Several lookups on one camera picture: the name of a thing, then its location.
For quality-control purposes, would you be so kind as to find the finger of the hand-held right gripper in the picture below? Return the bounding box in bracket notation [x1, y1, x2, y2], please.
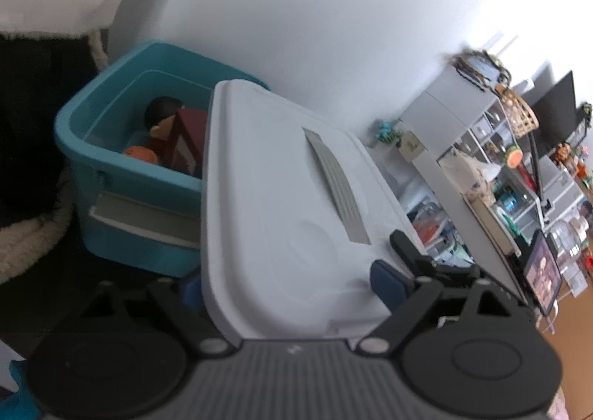
[389, 230, 480, 284]

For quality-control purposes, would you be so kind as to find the black fleece-lined garment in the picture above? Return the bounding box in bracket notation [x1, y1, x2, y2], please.
[0, 28, 109, 284]

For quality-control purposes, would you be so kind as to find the red plastic basket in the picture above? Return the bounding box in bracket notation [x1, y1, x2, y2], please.
[412, 221, 452, 245]

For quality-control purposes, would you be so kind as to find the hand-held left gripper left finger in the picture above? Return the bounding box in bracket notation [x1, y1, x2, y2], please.
[76, 274, 235, 358]

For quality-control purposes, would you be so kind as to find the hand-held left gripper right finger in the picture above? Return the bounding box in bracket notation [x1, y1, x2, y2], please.
[352, 259, 517, 356]

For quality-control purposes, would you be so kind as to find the toy hamburger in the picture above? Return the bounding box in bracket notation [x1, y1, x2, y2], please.
[123, 146, 158, 166]

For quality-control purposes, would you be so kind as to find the white bin lid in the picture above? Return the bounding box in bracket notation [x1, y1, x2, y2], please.
[200, 79, 420, 342]

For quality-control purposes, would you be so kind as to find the black monitor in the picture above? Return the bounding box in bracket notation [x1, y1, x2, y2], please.
[528, 70, 580, 208]

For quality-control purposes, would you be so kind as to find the dark red gift box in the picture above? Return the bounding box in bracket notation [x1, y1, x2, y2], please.
[162, 107, 208, 177]

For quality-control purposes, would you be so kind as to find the black phone stand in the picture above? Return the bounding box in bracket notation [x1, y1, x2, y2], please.
[505, 235, 533, 258]

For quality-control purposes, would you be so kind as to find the blue plastic storage bin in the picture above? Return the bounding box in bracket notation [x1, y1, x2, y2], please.
[54, 41, 272, 279]

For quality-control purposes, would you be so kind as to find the black desktop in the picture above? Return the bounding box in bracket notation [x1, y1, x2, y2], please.
[0, 235, 200, 356]

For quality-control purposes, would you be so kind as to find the white desk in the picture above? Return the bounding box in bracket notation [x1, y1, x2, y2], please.
[410, 149, 533, 310]

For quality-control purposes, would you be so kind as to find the small tablet screen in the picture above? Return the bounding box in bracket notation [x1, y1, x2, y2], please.
[523, 230, 563, 315]

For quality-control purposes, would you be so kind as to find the floral tissue pack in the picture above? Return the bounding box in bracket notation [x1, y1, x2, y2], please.
[438, 146, 503, 208]

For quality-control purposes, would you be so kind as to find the small beige card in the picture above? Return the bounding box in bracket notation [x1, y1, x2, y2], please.
[401, 132, 423, 162]

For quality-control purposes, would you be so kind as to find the wicker basket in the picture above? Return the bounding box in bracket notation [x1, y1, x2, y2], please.
[496, 84, 540, 139]

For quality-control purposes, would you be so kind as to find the white drawer organizer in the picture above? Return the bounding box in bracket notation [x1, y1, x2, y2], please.
[401, 65, 540, 198]

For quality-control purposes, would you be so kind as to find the teal flower ornament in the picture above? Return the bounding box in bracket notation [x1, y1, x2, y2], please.
[374, 120, 404, 146]

